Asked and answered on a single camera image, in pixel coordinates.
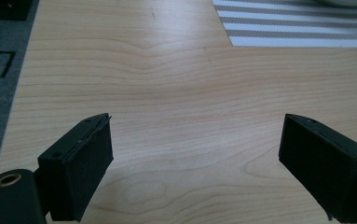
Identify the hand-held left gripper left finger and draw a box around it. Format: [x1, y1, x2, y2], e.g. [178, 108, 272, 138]
[37, 112, 115, 223]

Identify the grey white striped placemat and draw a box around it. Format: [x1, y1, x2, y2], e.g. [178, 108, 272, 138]
[212, 0, 357, 49]

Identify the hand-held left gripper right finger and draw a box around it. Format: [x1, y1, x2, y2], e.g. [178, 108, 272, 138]
[278, 113, 357, 224]

